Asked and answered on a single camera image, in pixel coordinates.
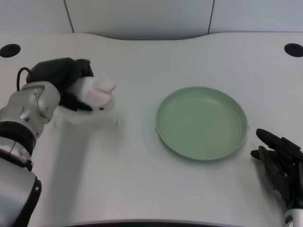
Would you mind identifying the green round plate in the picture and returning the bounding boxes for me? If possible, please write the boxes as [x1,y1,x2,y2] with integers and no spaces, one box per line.
[155,86,249,162]

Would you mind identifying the black round cable grommet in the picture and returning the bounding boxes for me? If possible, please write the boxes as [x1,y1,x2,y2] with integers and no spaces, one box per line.
[0,44,21,58]
[284,43,303,58]

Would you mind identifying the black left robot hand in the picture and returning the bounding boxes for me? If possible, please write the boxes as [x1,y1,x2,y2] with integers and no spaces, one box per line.
[26,57,95,113]

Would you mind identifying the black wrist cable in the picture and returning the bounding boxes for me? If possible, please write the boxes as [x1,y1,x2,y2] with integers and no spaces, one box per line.
[16,67,33,91]

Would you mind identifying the white pink-eared rabbit doll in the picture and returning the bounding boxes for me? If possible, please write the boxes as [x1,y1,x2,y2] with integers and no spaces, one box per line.
[52,77,118,125]

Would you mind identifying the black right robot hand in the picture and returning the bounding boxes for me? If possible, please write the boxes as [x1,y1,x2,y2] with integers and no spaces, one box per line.
[250,128,303,210]

